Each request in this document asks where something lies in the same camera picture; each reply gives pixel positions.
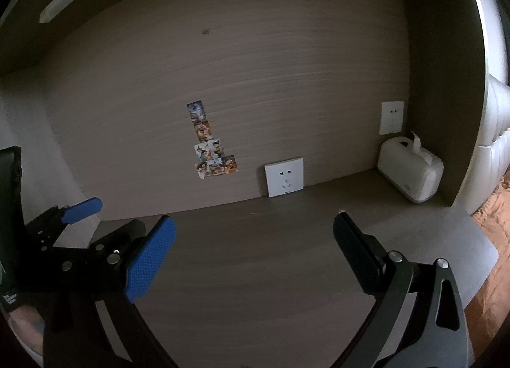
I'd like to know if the white tissue box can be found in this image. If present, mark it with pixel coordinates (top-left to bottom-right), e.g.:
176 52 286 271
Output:
377 137 445 204

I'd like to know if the white tissue sheet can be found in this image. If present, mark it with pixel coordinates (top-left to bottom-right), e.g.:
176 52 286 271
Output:
408 131 430 162

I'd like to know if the cluster of cartoon stickers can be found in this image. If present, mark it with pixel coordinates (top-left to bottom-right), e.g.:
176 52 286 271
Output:
186 100 239 180

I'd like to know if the orange blanket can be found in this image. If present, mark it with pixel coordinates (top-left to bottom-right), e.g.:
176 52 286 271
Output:
464 171 510 313

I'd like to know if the white wall socket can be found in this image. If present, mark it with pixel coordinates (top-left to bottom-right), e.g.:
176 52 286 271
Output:
265 158 304 198
380 101 404 135

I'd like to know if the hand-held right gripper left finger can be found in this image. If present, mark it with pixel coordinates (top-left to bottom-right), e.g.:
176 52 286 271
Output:
44 215 178 368

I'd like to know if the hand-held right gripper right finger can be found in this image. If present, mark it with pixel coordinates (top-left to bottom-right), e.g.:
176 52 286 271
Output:
332 212 473 368

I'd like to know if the white padded headboard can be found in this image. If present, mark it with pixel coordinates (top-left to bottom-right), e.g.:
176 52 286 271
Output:
458 0 510 215

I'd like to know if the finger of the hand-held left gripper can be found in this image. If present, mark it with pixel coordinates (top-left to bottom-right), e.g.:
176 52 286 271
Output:
52 220 147 293
25 197 103 251

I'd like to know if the person's left forearm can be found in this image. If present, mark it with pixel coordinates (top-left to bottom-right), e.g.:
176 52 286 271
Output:
7 306 45 357

